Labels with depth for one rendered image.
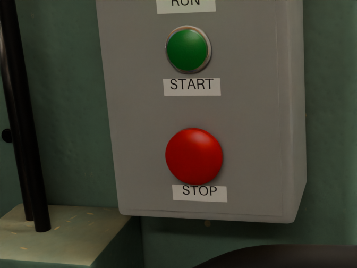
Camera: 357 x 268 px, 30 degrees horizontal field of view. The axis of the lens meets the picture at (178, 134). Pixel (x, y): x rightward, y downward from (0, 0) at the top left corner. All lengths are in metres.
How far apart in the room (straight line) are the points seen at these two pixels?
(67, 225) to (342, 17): 0.21
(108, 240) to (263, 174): 0.11
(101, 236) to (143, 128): 0.08
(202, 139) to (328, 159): 0.10
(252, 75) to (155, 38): 0.05
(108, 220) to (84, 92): 0.08
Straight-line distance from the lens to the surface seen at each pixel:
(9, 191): 0.53
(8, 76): 0.43
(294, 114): 0.34
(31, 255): 0.40
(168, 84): 0.34
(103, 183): 0.45
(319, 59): 0.39
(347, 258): 0.38
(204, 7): 0.33
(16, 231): 0.43
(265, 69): 0.33
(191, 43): 0.33
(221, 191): 0.35
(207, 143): 0.34
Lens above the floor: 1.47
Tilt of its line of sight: 17 degrees down
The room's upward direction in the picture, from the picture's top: 5 degrees counter-clockwise
